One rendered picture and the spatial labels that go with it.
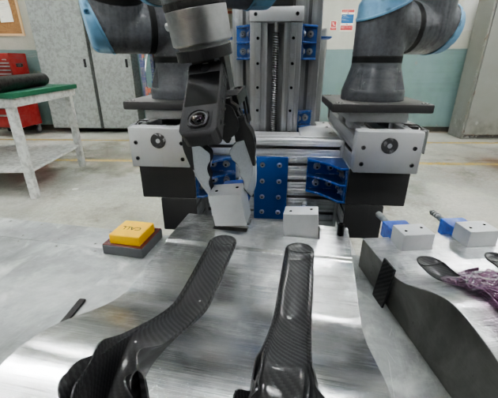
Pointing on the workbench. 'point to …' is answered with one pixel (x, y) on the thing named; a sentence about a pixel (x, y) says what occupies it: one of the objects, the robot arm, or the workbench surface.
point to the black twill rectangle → (383, 282)
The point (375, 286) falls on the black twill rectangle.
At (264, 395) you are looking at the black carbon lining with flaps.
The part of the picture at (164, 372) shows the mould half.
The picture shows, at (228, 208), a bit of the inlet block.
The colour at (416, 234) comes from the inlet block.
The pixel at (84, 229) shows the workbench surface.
